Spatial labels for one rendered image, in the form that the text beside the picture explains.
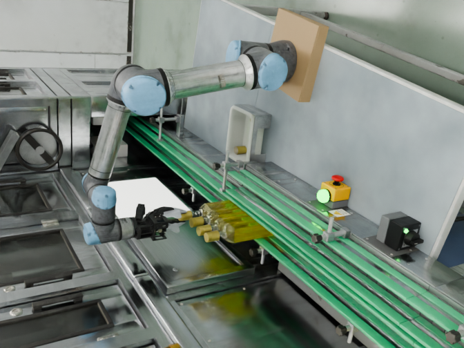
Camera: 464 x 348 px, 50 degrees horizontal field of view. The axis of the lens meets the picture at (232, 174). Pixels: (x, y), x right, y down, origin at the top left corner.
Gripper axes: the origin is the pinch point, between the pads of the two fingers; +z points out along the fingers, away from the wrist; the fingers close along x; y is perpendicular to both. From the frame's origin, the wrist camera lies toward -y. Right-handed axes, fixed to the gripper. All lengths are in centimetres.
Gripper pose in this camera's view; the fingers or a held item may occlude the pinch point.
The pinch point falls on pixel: (181, 216)
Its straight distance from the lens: 182.6
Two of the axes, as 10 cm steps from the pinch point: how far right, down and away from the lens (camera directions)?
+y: 5.0, 4.3, -7.5
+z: 8.5, -1.0, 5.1
